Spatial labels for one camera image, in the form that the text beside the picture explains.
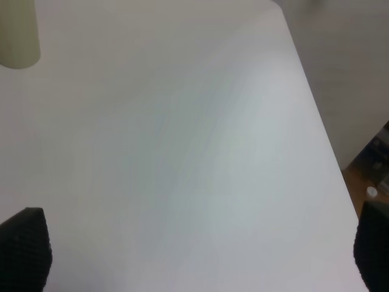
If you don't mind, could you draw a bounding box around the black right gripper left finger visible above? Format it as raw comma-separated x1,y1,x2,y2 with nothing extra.
1,207,52,292

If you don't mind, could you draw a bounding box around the dark box on floor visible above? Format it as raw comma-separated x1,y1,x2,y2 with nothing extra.
347,122,388,194

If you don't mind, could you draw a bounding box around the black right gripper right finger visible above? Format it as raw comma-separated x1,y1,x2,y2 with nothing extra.
353,201,388,292

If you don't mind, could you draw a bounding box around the small white cap on floor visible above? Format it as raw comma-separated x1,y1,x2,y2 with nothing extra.
366,186,378,198

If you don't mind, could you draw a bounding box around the pale yellow plastic cup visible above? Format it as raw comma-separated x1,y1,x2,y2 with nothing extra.
1,0,41,69

